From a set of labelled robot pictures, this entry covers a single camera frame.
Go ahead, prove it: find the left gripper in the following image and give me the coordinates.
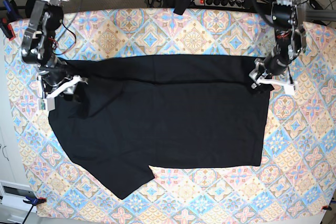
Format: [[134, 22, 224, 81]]
[[249, 55, 289, 89]]

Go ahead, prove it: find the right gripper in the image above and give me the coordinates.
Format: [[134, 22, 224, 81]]
[[38, 57, 75, 94]]

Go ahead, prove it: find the black T-shirt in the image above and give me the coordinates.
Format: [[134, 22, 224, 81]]
[[48, 55, 273, 199]]

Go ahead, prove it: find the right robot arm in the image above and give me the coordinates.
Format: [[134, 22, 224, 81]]
[[20, 0, 71, 94]]

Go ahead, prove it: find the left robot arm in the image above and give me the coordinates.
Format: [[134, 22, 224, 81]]
[[249, 0, 307, 95]]

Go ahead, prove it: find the black round stool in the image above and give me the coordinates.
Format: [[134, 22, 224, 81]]
[[25, 0, 64, 31]]

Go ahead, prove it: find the blue clamp upper left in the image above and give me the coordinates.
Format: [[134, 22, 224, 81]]
[[1, 0, 22, 41]]

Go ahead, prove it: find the blue clamp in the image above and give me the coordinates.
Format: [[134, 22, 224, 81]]
[[22, 196, 47, 224], [1, 0, 22, 41]]

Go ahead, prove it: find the white power strip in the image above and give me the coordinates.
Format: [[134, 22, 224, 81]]
[[194, 0, 245, 8]]

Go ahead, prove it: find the white cabinet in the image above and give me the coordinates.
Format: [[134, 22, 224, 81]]
[[0, 35, 35, 224]]

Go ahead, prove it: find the blue clamp lower left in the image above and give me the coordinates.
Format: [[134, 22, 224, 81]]
[[22, 196, 47, 224]]

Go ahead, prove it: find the orange clamp lower right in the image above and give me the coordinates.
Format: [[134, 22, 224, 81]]
[[322, 206, 332, 211]]

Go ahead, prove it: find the black strap at table edge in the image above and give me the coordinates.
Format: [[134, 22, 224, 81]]
[[173, 0, 197, 15]]

